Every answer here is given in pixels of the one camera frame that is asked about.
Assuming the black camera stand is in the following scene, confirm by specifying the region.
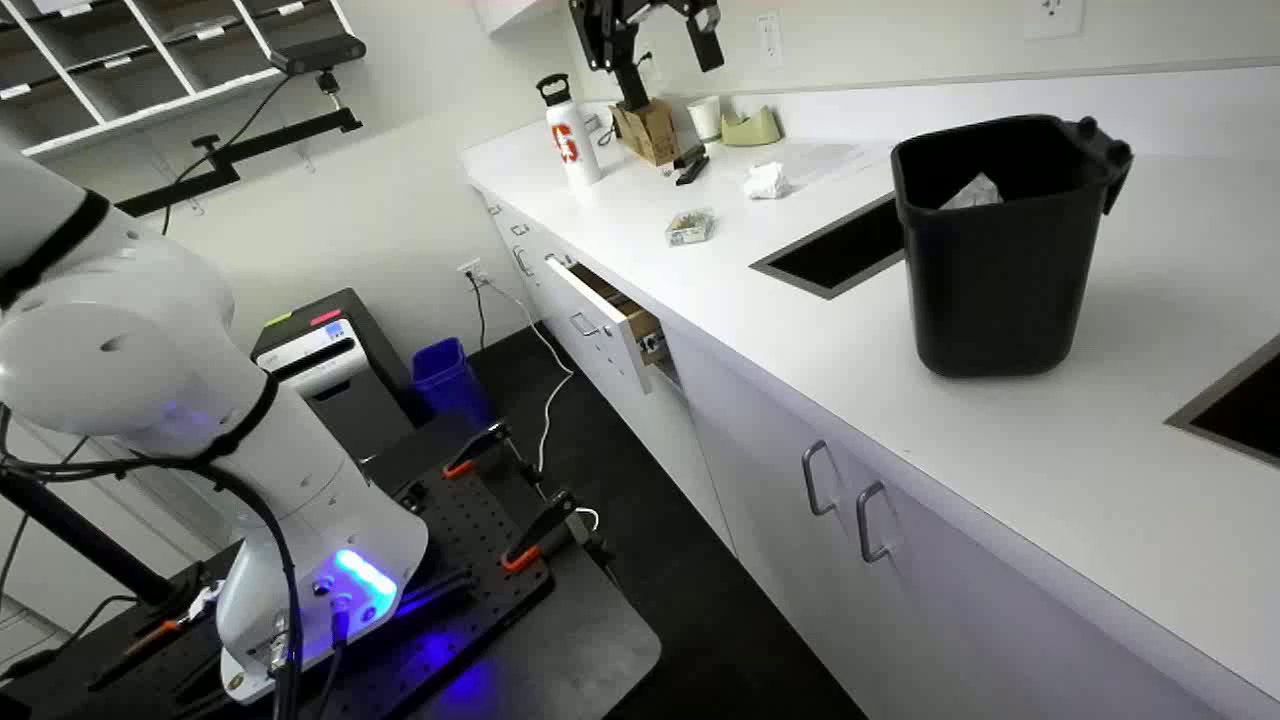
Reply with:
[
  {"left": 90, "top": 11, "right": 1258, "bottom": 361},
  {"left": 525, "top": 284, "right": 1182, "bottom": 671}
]
[{"left": 118, "top": 28, "right": 372, "bottom": 218}]

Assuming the open white drawer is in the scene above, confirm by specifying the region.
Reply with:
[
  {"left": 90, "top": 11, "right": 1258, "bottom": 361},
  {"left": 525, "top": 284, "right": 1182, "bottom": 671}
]
[{"left": 542, "top": 248, "right": 686, "bottom": 396}]

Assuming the white cabinet door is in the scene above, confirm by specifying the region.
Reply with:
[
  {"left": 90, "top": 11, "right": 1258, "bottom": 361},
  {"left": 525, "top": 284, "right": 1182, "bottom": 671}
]
[
  {"left": 836, "top": 437, "right": 1211, "bottom": 720},
  {"left": 661, "top": 320, "right": 871, "bottom": 648}
]

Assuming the black breadboard table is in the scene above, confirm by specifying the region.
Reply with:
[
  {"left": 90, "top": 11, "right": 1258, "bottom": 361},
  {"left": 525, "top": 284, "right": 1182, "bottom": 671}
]
[{"left": 0, "top": 420, "right": 561, "bottom": 720}]

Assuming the black marker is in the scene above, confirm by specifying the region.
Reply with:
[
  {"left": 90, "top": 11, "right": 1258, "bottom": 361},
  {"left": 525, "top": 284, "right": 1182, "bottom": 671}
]
[{"left": 668, "top": 142, "right": 714, "bottom": 187}]

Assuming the blue bin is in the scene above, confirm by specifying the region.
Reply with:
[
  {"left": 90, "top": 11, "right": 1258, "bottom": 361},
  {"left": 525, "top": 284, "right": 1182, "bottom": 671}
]
[{"left": 408, "top": 337, "right": 498, "bottom": 427}]

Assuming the white bottle with red print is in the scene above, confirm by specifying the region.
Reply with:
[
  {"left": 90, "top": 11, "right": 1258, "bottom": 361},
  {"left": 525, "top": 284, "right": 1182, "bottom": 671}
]
[{"left": 531, "top": 70, "right": 610, "bottom": 187}]

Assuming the white cable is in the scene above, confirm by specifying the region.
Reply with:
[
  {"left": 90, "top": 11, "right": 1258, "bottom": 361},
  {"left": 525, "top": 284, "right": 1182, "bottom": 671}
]
[{"left": 468, "top": 271, "right": 581, "bottom": 485}]

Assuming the white paper sheet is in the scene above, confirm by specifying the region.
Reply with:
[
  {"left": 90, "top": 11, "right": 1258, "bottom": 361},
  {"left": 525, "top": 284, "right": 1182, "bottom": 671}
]
[{"left": 938, "top": 170, "right": 1009, "bottom": 216}]

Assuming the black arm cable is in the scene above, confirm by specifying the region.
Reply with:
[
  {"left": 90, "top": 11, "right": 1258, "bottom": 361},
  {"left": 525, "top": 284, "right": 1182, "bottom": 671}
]
[{"left": 0, "top": 396, "right": 311, "bottom": 720}]

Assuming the white upper cabinet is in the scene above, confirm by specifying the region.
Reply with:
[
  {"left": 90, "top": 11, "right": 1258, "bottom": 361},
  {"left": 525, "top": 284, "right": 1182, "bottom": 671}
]
[{"left": 474, "top": 0, "right": 565, "bottom": 38}]

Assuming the grey cart base plate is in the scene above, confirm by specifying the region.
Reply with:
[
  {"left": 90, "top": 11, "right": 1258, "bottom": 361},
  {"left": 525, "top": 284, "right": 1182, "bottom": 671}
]
[{"left": 395, "top": 563, "right": 664, "bottom": 720}]

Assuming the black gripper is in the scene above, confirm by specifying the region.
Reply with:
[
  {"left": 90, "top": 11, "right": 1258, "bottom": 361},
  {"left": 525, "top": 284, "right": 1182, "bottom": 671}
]
[{"left": 565, "top": 0, "right": 731, "bottom": 115}]

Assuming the metal cabinet door handle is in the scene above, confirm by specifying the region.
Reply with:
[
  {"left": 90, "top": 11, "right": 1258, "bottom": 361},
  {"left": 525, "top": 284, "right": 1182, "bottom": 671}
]
[
  {"left": 797, "top": 437, "right": 846, "bottom": 518},
  {"left": 854, "top": 475, "right": 901, "bottom": 568}
]

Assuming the crumpled white paper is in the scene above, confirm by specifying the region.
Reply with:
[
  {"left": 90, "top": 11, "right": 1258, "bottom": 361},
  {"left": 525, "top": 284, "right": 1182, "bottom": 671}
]
[{"left": 740, "top": 155, "right": 797, "bottom": 205}]

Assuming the black rectangular counter opening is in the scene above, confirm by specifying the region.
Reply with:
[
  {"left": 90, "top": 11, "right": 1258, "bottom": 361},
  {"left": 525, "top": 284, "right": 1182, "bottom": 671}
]
[{"left": 747, "top": 191, "right": 912, "bottom": 304}]

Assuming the orange black clamp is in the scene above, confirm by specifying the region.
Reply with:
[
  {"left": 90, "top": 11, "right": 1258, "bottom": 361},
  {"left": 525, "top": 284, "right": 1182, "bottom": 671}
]
[
  {"left": 498, "top": 488, "right": 610, "bottom": 580},
  {"left": 439, "top": 420, "right": 522, "bottom": 488}
]

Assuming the black plastic bin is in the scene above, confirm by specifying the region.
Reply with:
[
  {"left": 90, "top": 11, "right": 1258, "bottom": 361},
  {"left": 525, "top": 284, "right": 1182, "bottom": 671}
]
[{"left": 887, "top": 111, "right": 1136, "bottom": 379}]

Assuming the black control box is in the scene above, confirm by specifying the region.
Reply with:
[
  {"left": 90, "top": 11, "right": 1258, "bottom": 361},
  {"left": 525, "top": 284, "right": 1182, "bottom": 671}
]
[{"left": 250, "top": 284, "right": 419, "bottom": 469}]

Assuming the white cup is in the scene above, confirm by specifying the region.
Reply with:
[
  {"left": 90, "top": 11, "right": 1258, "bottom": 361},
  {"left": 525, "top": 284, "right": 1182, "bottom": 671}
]
[{"left": 686, "top": 90, "right": 729, "bottom": 142}]

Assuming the small metallic object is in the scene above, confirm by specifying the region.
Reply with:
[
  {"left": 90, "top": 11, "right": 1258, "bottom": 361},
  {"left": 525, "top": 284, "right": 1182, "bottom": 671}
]
[{"left": 664, "top": 208, "right": 715, "bottom": 250}]

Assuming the white shelf unit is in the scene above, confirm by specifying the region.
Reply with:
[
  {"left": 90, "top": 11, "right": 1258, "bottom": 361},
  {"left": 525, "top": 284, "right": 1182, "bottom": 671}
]
[{"left": 0, "top": 0, "right": 365, "bottom": 163}]

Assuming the white base cabinet unit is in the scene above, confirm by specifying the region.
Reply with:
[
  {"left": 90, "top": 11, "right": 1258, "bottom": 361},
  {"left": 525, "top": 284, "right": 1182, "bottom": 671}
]
[{"left": 459, "top": 155, "right": 1280, "bottom": 720}]

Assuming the black support pole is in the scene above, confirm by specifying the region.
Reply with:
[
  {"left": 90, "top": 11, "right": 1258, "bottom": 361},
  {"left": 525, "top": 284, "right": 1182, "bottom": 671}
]
[{"left": 0, "top": 458, "right": 182, "bottom": 613}]

